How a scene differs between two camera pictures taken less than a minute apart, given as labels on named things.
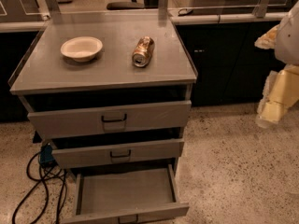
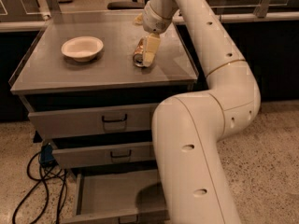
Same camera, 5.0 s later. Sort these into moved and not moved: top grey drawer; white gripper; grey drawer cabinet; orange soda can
Moved: white gripper
Not moved: orange soda can; top grey drawer; grey drawer cabinet
